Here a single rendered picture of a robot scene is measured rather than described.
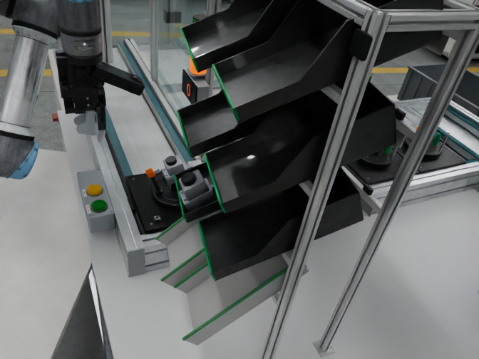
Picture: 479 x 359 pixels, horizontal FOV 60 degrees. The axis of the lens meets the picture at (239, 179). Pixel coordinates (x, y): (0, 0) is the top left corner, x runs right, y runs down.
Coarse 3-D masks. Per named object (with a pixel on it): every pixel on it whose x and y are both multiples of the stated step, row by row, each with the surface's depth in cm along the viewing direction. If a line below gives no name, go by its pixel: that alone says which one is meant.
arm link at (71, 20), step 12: (60, 0) 73; (72, 0) 72; (84, 0) 73; (96, 0) 75; (60, 12) 75; (72, 12) 74; (84, 12) 74; (96, 12) 76; (60, 24) 76; (72, 24) 75; (84, 24) 76; (96, 24) 77
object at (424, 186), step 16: (416, 176) 148; (432, 176) 150; (448, 176) 151; (464, 176) 155; (384, 192) 139; (416, 192) 148; (432, 192) 152; (448, 192) 158; (144, 240) 109; (160, 256) 111
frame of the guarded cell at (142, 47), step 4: (60, 40) 160; (52, 44) 207; (60, 44) 161; (140, 44) 227; (144, 44) 228; (148, 44) 228; (60, 48) 162; (140, 48) 227; (144, 48) 228; (148, 48) 229; (56, 64) 200; (216, 80) 204; (216, 84) 202; (216, 88) 203
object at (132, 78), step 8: (96, 64) 84; (104, 64) 86; (96, 72) 84; (104, 72) 84; (112, 72) 86; (120, 72) 88; (104, 80) 85; (112, 80) 86; (120, 80) 87; (128, 80) 87; (136, 80) 89; (128, 88) 88; (136, 88) 89
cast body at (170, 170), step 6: (174, 156) 114; (168, 162) 113; (174, 162) 113; (180, 162) 113; (168, 168) 113; (174, 168) 113; (180, 168) 114; (186, 168) 116; (168, 174) 114; (174, 174) 115; (168, 180) 115; (174, 180) 116
